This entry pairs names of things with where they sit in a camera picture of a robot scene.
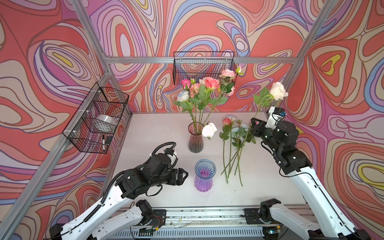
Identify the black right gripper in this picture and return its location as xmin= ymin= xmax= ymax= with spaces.
xmin=250 ymin=116 xmax=282 ymax=154

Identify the aluminium frame post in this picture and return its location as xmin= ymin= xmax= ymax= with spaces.
xmin=70 ymin=0 xmax=133 ymax=118

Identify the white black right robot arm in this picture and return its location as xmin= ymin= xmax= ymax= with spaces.
xmin=251 ymin=118 xmax=371 ymax=240

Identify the pink grey glass vase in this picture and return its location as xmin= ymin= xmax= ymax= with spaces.
xmin=188 ymin=122 xmax=204 ymax=154

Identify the pale blue rose stem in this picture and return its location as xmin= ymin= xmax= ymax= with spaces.
xmin=174 ymin=90 xmax=200 ymax=134

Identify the white tape roll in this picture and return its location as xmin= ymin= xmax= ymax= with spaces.
xmin=96 ymin=114 xmax=118 ymax=126

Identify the coral pink rose stem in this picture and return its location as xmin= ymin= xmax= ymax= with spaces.
xmin=198 ymin=77 xmax=220 ymax=125

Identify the pink spray rose stem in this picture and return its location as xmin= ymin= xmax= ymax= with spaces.
xmin=189 ymin=78 xmax=200 ymax=126

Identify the bright pink rose stem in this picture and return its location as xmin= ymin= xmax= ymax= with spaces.
xmin=181 ymin=79 xmax=191 ymax=91

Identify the black wire basket back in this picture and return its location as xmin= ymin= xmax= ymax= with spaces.
xmin=173 ymin=50 xmax=236 ymax=85

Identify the cream pink rose stem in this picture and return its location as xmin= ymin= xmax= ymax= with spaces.
xmin=239 ymin=82 xmax=289 ymax=143

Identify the black wire basket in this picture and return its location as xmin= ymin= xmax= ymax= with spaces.
xmin=173 ymin=50 xmax=236 ymax=85
xmin=63 ymin=83 xmax=129 ymax=154

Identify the purple blue glass vase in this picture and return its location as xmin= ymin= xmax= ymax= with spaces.
xmin=194 ymin=159 xmax=217 ymax=193

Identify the small pink bud rose stem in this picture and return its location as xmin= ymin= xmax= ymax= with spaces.
xmin=214 ymin=66 xmax=244 ymax=106

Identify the black wire basket left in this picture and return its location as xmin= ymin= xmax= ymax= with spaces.
xmin=63 ymin=83 xmax=129 ymax=154

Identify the red pink rose stem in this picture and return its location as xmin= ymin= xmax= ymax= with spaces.
xmin=219 ymin=116 xmax=233 ymax=183

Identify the pink white mixed rose stem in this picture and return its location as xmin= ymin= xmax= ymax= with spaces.
xmin=226 ymin=115 xmax=254 ymax=186

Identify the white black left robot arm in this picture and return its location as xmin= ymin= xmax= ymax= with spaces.
xmin=49 ymin=142 xmax=189 ymax=240

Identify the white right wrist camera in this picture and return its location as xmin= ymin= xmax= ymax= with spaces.
xmin=266 ymin=107 xmax=286 ymax=130

